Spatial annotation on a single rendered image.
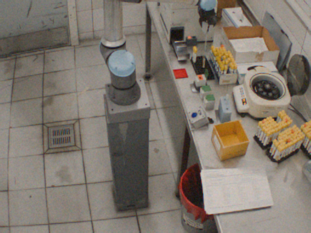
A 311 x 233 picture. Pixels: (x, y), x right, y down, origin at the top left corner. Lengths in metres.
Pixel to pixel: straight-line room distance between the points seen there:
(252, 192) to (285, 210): 0.18
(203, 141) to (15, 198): 1.48
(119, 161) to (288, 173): 0.91
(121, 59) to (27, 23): 2.02
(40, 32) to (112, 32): 1.99
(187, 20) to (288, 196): 1.14
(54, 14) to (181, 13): 1.65
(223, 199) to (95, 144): 1.50
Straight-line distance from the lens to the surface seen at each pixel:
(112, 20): 1.80
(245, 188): 1.77
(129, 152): 2.16
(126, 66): 1.79
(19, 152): 3.08
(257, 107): 1.98
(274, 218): 1.74
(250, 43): 2.40
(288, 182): 1.86
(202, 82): 2.08
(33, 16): 3.67
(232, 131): 1.93
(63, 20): 3.70
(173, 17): 2.28
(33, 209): 2.77
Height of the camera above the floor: 2.35
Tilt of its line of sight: 48 degrees down
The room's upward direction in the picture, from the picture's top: 2 degrees clockwise
